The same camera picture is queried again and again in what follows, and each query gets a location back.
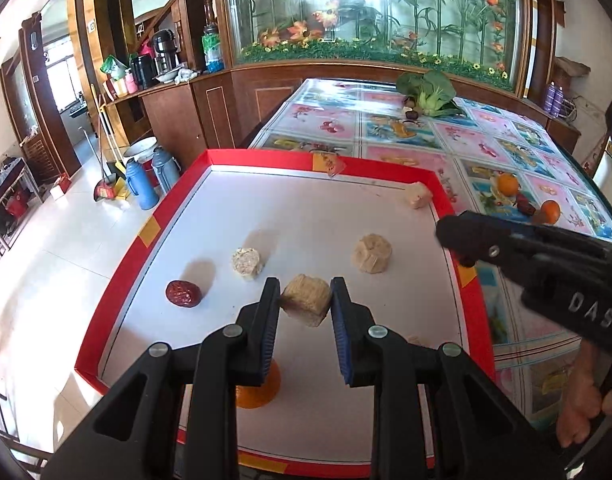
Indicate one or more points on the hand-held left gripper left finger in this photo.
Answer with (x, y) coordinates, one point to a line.
(271, 330)

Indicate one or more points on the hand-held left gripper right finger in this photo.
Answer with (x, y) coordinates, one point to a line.
(342, 335)

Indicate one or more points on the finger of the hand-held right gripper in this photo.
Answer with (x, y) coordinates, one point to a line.
(473, 237)
(561, 235)

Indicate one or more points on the beige tofu chunk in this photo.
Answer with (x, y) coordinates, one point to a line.
(306, 301)

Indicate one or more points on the orange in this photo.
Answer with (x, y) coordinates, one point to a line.
(508, 183)
(256, 392)
(551, 211)

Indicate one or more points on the red date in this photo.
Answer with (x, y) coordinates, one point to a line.
(525, 204)
(183, 293)

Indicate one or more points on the red tray with white bottom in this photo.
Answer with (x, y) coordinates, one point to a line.
(311, 220)

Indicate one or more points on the person's right hand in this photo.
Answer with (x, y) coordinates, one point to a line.
(581, 400)

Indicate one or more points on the wooden side cabinet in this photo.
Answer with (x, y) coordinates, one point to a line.
(568, 110)

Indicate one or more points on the green leafy vegetable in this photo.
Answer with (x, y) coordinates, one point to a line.
(428, 91)

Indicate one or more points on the blue thermos flask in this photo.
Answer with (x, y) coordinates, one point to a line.
(164, 166)
(140, 183)

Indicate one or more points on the yellow broom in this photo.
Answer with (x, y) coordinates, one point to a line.
(119, 180)

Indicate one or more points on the red dustpan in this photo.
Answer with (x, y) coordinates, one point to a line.
(105, 191)

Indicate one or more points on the metal basin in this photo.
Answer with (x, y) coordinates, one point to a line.
(139, 149)

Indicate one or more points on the wooden partition cabinet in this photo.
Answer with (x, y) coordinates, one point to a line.
(246, 105)

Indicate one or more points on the glass panel with fake flowers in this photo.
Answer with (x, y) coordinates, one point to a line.
(376, 10)

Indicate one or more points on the white cloth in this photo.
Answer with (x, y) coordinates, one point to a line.
(185, 75)

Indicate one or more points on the metal bowl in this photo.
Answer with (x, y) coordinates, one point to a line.
(166, 78)

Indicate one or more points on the green plastic bottle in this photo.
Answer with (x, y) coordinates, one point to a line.
(211, 51)

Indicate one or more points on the black kettle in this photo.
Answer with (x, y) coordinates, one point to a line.
(141, 70)

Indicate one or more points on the black side table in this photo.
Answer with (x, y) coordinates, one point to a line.
(8, 190)

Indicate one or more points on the black coffee pot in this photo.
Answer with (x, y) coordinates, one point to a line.
(163, 52)

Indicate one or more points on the green bag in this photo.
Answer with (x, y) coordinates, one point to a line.
(113, 66)

